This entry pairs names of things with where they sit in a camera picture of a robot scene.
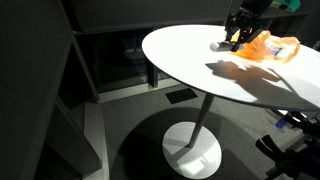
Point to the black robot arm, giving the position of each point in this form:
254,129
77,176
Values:
258,7

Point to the black floor plate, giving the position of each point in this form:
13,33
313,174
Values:
181,95

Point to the green object on shelf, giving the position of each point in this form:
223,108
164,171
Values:
286,5

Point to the white round table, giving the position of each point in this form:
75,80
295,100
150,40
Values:
184,53

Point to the black wheeled chair base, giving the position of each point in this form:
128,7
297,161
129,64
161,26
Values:
301,160

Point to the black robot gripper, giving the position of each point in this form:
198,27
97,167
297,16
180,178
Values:
239,27

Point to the orange plastic bag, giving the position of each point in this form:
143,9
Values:
266,47

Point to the blue object under table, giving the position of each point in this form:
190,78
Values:
280,124

